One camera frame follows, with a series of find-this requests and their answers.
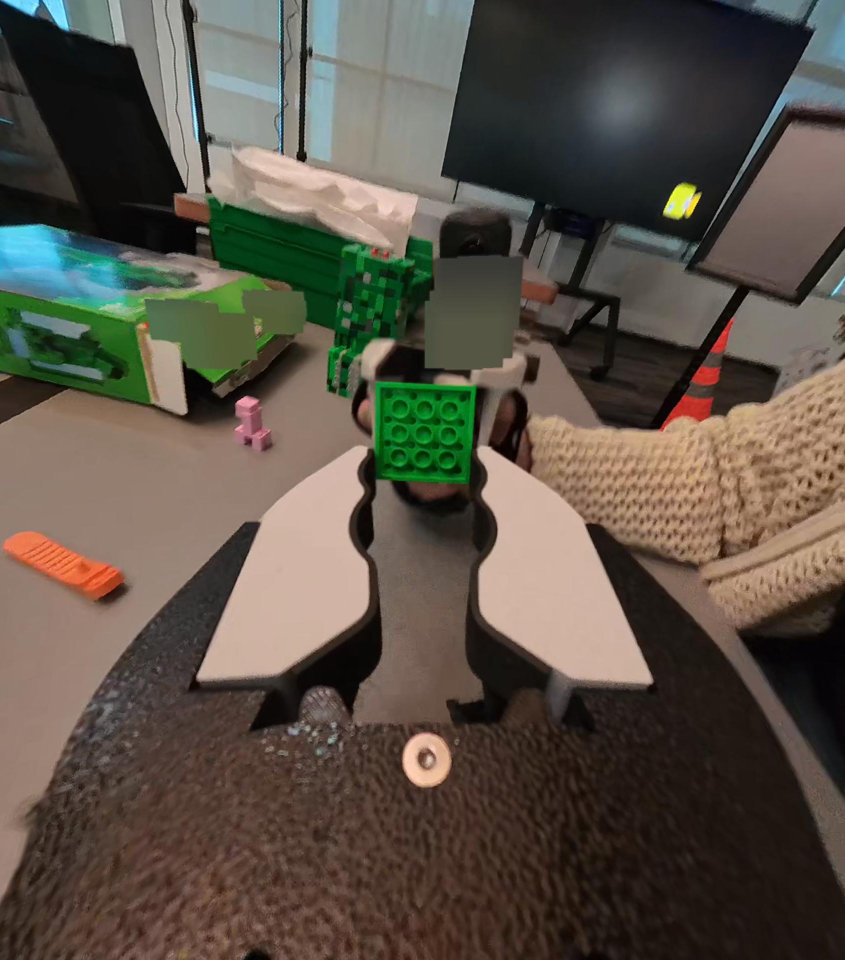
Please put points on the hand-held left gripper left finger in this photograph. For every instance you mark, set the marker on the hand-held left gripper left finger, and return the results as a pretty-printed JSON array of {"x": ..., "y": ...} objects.
[{"x": 295, "y": 585}]

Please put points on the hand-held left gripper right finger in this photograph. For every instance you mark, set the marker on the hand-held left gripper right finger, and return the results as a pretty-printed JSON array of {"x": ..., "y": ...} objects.
[{"x": 557, "y": 592}]

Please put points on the bright green lego plate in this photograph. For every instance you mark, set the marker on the bright green lego plate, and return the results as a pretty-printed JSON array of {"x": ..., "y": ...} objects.
[{"x": 426, "y": 431}]

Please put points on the person's right forearm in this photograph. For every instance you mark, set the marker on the person's right forearm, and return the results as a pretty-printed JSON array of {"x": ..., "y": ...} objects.
[{"x": 692, "y": 480}]

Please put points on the green creeper lego figure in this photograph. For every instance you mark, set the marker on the green creeper lego figure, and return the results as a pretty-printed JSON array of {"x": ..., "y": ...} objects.
[{"x": 366, "y": 300}]

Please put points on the pink lego pig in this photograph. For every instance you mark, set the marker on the pink lego pig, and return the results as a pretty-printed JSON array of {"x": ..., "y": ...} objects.
[{"x": 251, "y": 426}]

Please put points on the green lego set box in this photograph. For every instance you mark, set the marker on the green lego set box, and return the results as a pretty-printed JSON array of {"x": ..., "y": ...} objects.
[{"x": 40, "y": 330}]

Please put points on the person's right hand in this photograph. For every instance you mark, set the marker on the person's right hand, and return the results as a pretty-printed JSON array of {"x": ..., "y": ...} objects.
[{"x": 430, "y": 496}]

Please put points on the black television stand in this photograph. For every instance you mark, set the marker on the black television stand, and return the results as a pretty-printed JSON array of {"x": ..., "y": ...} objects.
[{"x": 587, "y": 300}]

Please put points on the white plastic bag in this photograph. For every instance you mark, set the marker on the white plastic bag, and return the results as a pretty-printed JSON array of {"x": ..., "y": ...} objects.
[{"x": 302, "y": 187}]

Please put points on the black television screen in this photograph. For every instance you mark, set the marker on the black television screen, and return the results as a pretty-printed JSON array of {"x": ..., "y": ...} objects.
[{"x": 617, "y": 112}]

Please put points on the green plastic crate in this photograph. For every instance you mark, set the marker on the green plastic crate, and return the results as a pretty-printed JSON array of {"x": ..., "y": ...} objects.
[{"x": 272, "y": 240}]

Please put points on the orange brick separator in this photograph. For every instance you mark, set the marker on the orange brick separator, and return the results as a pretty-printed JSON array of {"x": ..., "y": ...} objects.
[{"x": 62, "y": 562}]

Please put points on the black stand pole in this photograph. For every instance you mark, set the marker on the black stand pole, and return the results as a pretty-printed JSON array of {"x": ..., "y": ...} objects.
[
  {"x": 301, "y": 75},
  {"x": 196, "y": 97}
]

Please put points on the orange traffic cone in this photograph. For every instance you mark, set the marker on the orange traffic cone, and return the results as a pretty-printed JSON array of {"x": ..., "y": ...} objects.
[{"x": 704, "y": 382}]

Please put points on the framed board on stand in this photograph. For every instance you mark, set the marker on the framed board on stand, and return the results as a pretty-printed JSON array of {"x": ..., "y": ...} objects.
[{"x": 790, "y": 202}]

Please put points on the black panel board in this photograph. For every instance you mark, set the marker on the black panel board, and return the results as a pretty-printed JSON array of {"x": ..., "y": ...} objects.
[{"x": 92, "y": 135}]

